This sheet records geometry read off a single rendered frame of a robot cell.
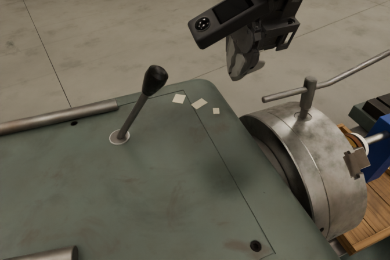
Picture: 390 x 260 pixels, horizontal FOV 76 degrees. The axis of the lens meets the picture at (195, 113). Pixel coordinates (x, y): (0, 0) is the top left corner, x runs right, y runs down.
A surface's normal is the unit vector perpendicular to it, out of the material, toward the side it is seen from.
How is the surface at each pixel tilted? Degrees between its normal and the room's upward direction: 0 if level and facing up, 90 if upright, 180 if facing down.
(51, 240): 0
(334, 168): 33
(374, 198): 0
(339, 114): 0
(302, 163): 22
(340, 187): 45
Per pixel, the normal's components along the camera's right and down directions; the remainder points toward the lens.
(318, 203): 0.27, 0.03
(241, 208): -0.01, -0.71
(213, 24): -0.37, -0.33
